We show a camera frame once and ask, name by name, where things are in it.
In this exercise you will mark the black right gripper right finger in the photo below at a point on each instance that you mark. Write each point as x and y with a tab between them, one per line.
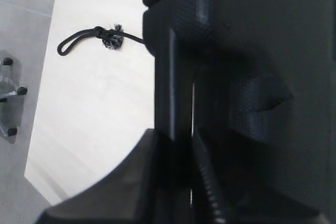
224	191

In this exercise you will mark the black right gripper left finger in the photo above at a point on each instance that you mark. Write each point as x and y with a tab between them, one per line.
143	188

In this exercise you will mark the black plastic carrying case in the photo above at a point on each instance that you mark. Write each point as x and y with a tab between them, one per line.
263	69

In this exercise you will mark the metal bracket with black screws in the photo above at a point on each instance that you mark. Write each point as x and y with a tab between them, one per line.
12	97

